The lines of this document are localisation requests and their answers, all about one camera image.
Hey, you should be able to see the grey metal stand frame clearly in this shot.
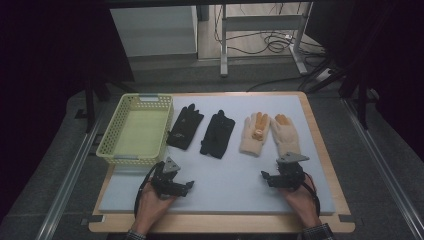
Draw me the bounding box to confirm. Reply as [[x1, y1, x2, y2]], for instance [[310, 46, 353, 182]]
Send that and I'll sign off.
[[219, 1, 315, 79]]

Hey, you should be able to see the person's left hand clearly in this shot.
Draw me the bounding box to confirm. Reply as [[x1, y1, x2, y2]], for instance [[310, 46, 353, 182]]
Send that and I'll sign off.
[[134, 182, 178, 235]]

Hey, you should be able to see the hand-held gripper cable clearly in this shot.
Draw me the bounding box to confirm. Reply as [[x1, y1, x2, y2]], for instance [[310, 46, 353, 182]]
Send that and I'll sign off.
[[133, 161, 166, 218], [301, 172, 322, 218]]

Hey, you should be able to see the beige glove with orange fingers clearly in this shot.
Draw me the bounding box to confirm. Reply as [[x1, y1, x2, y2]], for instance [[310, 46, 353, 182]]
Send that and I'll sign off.
[[269, 113, 302, 158]]

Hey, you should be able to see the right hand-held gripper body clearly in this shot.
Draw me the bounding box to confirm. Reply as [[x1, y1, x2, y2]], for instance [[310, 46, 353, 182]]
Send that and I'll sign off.
[[266, 151, 311, 193]]

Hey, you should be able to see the right hand-held gripper cable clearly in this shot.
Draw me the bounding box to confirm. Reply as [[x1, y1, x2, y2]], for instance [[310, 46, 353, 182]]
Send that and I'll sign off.
[[301, 172, 322, 218]]

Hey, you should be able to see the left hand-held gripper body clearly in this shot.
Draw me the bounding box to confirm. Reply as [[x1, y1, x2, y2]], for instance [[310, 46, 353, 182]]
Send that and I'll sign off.
[[150, 156, 190, 199]]

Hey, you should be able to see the bundle of black floor cables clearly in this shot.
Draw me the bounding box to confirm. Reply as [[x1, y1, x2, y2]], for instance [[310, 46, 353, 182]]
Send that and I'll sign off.
[[213, 3, 327, 58]]

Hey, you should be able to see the black glove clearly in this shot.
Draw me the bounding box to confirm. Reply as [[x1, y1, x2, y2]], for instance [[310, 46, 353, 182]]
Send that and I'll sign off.
[[165, 103, 205, 151], [199, 109, 237, 160]]

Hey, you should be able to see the white cabinet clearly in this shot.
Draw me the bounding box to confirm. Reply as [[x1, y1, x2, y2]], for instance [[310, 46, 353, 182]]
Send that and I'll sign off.
[[109, 5, 199, 58]]

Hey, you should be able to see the left hand-held gripper cable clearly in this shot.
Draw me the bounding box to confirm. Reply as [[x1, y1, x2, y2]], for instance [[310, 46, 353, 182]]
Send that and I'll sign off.
[[133, 161, 166, 218]]

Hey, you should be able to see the white power strip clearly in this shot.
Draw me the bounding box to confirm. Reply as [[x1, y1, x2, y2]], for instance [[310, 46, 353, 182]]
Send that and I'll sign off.
[[313, 67, 333, 83]]

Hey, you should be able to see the pale foam mat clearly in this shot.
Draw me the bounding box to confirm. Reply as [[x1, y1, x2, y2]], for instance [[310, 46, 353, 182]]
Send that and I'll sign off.
[[98, 94, 337, 216]]

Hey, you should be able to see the beige glove with orange pompom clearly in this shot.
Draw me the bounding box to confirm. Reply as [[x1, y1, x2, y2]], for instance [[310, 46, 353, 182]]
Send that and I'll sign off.
[[238, 111, 272, 158]]

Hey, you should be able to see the black stand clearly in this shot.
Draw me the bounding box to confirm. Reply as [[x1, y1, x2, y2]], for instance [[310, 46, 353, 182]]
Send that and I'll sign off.
[[82, 77, 135, 134], [339, 65, 382, 131]]

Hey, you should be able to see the yellow-green plastic basket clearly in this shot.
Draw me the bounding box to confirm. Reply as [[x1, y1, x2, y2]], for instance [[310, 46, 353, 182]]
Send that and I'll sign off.
[[95, 93, 175, 167]]

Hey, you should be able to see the person's right hand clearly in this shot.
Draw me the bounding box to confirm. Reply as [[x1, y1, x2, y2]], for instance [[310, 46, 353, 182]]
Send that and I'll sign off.
[[279, 174, 323, 230]]

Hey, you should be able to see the aluminium rail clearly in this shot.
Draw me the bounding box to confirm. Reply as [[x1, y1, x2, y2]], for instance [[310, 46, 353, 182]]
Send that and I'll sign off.
[[34, 99, 108, 240], [341, 98, 424, 240]]

